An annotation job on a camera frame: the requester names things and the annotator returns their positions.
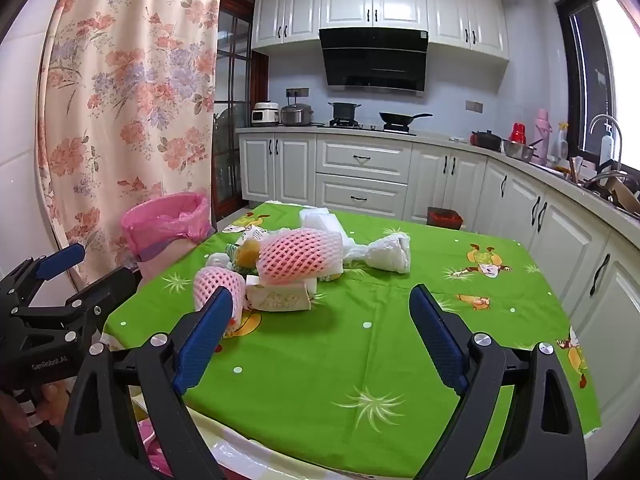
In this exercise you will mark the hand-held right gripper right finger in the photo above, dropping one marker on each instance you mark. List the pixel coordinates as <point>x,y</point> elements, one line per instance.
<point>440,340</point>

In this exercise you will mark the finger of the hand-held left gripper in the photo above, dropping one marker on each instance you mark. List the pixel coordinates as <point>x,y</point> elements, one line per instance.
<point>60,262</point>
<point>107,287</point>

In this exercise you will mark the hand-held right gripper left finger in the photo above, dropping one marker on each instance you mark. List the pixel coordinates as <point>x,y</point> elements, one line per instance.
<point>205,340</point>

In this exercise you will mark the small pink foam net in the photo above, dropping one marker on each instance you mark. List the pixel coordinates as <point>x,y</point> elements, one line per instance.
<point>215,280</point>

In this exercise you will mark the pale pink trash bin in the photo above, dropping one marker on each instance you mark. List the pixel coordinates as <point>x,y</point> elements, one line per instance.
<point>165,267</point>

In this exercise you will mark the white tissue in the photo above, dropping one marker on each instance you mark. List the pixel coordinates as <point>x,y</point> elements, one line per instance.
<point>218,260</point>

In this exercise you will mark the pink bin liner bag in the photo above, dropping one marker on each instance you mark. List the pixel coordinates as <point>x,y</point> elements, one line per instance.
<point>165,217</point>

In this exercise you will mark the yellow sponge piece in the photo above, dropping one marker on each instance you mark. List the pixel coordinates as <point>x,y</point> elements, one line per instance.
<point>246,255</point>

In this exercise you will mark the white plastic bag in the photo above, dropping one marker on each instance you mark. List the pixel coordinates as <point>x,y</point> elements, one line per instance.
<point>387,255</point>

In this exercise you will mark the white printed paper packet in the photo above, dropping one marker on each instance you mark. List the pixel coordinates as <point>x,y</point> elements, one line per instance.
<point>255,234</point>

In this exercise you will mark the large pink foam net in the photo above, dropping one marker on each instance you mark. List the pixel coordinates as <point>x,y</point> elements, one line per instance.
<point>300,255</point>

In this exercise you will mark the white foam sheet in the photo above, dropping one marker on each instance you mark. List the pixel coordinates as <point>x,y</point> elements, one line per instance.
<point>317,220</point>

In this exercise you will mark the person's left hand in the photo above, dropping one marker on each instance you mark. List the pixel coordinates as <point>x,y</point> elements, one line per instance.
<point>50,402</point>

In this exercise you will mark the pale floral under cloth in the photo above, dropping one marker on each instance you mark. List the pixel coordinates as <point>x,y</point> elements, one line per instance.
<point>150,440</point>

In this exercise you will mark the green printed tablecloth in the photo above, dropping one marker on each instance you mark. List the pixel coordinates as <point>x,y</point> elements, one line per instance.
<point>325,360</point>

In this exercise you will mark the brown bin with red bag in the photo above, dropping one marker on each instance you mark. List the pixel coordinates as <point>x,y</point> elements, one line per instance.
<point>444,219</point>

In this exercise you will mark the white lower cabinets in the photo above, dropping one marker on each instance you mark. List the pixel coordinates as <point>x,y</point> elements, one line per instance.
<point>360,170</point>

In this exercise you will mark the white cabinets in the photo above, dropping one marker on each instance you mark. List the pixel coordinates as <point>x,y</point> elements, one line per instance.
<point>380,0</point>
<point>360,170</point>

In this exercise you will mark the floral curtain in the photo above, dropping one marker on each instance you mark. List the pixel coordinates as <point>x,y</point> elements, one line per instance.
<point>125,85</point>

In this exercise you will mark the black clay pot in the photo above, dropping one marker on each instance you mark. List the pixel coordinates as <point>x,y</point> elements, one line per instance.
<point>486,141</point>

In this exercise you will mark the steel bowl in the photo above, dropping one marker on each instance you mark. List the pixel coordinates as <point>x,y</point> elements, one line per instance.
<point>519,150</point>

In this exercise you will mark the red container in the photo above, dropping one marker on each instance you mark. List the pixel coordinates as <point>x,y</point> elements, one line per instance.
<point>518,132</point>

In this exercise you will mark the black gas stove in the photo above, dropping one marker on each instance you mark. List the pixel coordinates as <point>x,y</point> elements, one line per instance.
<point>370,127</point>

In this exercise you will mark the black frying pan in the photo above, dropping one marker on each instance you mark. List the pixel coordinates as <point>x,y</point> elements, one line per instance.
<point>397,119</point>

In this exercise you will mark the clear spray bottle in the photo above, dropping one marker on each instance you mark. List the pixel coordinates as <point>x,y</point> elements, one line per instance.
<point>561,145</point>

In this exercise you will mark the white pressure cooker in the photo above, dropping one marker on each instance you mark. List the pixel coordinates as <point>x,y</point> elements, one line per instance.
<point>265,115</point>

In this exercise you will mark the pink thermos bottle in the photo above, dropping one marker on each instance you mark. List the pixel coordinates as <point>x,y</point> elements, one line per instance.
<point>542,130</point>

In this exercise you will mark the wooden glass door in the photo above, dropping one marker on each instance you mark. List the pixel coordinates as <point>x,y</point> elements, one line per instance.
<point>240,85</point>

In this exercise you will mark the silver rice cooker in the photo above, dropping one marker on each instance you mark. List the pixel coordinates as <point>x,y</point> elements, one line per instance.
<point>296,115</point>

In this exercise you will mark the black cooking pot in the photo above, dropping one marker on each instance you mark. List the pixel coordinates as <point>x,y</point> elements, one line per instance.
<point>345,110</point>

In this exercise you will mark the white soap bottle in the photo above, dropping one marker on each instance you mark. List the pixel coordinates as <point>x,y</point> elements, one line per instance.
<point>605,147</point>

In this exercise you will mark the chrome faucet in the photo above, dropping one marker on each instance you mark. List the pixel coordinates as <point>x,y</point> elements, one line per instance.
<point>619,132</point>

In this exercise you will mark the black range hood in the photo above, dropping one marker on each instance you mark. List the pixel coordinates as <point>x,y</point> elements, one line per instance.
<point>375,60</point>

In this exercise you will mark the dark framed window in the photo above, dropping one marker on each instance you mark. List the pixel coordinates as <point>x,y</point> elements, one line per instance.
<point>587,75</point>

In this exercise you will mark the white upper cabinets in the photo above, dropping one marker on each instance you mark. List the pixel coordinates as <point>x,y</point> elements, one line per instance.
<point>380,0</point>

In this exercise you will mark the small wall socket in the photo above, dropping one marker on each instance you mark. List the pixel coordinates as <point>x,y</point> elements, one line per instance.
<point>474,106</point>

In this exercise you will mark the wide wall socket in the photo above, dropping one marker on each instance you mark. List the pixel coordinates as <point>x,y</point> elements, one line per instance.
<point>297,92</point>

